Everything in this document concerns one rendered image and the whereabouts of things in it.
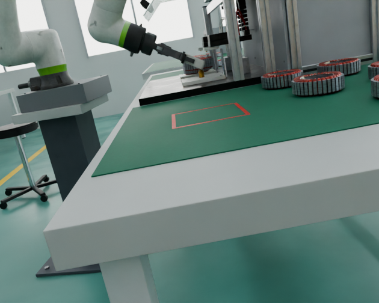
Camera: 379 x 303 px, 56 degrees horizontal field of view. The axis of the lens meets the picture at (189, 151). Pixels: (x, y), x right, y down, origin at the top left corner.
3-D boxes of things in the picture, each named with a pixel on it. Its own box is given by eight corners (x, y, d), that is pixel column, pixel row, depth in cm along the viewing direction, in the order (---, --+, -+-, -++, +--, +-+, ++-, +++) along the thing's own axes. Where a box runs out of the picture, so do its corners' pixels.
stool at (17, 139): (-12, 212, 262) (-40, 139, 246) (15, 187, 310) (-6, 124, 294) (61, 198, 262) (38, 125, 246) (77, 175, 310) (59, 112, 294)
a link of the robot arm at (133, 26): (130, 18, 119) (133, 20, 128) (120, 53, 122) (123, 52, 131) (148, 26, 120) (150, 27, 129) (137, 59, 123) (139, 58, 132)
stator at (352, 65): (364, 68, 101) (363, 55, 100) (356, 76, 93) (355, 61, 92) (323, 73, 108) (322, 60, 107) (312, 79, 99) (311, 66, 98)
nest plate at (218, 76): (183, 86, 123) (182, 82, 123) (181, 82, 138) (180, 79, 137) (225, 78, 123) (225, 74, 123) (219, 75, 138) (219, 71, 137)
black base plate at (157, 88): (139, 106, 112) (138, 98, 111) (150, 85, 173) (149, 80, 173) (287, 78, 112) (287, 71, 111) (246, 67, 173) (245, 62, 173)
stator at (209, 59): (184, 72, 124) (182, 61, 123) (183, 70, 135) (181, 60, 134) (216, 67, 124) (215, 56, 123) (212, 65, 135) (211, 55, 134)
